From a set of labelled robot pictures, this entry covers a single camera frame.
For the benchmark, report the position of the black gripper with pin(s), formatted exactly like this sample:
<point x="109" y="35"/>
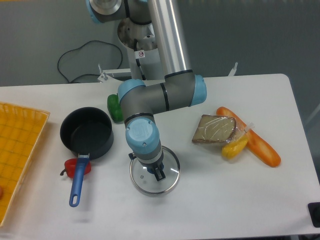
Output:
<point x="155" y="165"/>

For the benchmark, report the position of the glass lid with blue knob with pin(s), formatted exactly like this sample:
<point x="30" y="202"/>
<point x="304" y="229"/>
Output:
<point x="146" y="182"/>

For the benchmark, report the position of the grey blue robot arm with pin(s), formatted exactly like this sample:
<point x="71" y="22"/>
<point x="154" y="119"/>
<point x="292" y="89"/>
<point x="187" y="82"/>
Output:
<point x="162" y="77"/>

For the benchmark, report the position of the wrapped bread slice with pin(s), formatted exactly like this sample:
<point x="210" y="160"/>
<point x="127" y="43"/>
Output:
<point x="214" y="129"/>

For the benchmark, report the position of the yellow toy corn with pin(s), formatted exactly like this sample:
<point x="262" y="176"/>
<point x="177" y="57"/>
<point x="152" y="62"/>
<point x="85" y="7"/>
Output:
<point x="232" y="149"/>

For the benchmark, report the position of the green toy bell pepper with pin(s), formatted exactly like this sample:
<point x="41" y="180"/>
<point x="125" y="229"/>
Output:
<point x="114" y="108"/>

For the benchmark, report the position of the red toy bell pepper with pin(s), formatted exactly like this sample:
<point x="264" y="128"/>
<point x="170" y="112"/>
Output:
<point x="70" y="168"/>

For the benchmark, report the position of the orange toy carrot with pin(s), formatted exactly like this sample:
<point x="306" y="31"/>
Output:
<point x="258" y="146"/>

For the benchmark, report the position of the yellow woven basket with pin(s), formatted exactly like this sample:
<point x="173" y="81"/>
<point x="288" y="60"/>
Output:
<point x="20" y="131"/>

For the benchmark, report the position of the black device at table edge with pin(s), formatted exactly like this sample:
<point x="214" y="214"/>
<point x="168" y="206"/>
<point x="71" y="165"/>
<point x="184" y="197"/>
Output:
<point x="314" y="211"/>

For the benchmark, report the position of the black saucepan blue handle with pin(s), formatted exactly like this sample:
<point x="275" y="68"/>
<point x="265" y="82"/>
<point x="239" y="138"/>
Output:
<point x="87" y="132"/>

